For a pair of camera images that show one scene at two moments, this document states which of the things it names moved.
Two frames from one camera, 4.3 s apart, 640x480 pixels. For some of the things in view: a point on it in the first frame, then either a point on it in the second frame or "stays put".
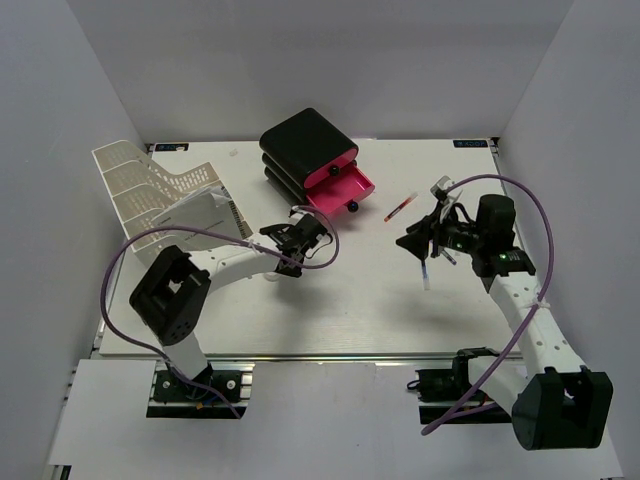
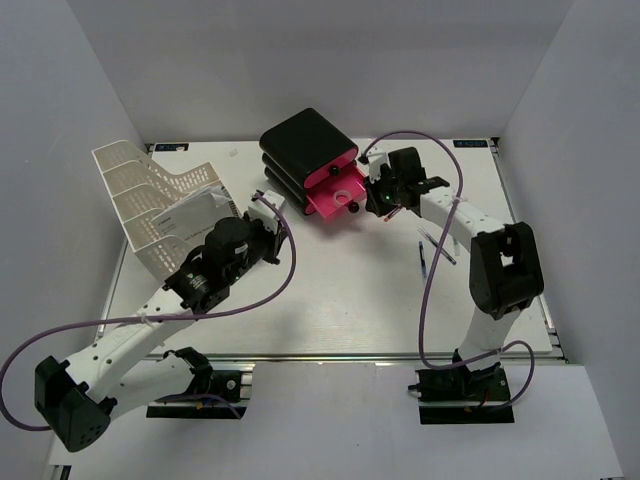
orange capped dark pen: (400, 206) stays put
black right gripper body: (457, 235) → (386, 192)
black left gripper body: (296, 272) → (263, 245)
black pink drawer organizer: (308, 157) stays put
